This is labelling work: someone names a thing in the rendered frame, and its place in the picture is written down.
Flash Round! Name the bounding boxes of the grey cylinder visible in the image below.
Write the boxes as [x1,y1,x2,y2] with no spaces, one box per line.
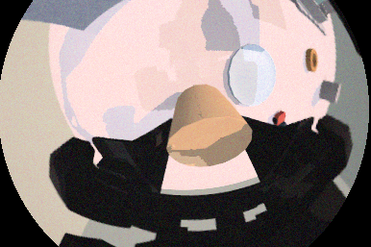
[321,0,335,14]
[318,80,340,105]

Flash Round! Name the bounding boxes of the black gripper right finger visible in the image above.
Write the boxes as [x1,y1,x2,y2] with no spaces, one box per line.
[242,115,314,182]

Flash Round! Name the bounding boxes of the red toy car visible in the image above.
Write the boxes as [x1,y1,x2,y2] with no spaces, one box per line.
[273,111,286,127]

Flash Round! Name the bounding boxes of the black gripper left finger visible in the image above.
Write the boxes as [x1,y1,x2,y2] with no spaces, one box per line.
[92,118,173,193]

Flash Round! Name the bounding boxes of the orange ring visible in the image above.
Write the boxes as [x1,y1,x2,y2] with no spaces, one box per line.
[305,49,318,72]

